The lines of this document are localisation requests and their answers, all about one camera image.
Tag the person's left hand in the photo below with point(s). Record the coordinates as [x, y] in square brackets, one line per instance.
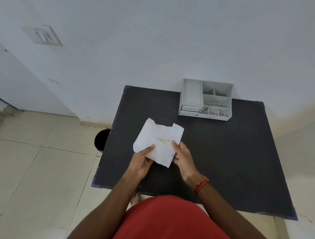
[137, 165]

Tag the person's right hand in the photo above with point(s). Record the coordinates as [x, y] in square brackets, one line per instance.
[185, 162]

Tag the person's left thumb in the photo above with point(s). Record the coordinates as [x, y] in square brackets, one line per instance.
[146, 149]

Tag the person's right thumb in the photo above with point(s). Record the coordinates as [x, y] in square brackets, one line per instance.
[175, 147]

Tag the torn white paper sheet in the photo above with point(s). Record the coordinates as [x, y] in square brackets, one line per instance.
[158, 142]

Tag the person's right forearm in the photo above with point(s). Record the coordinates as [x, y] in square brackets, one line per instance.
[226, 211]

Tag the person's left forearm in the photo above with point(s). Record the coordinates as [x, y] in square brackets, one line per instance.
[105, 209]

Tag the black table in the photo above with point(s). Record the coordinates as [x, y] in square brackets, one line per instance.
[196, 152]

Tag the orange thread wristband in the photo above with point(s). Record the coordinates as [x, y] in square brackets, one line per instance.
[200, 184]

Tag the black round bin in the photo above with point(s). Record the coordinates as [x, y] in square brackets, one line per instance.
[101, 141]

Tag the person's foot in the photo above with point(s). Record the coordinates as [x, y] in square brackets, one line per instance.
[135, 198]

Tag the white plastic desk organizer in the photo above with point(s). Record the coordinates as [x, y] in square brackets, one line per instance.
[206, 99]

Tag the red shirt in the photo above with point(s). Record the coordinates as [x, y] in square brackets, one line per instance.
[169, 219]

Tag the white wall switch plate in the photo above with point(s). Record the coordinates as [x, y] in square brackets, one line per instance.
[42, 35]

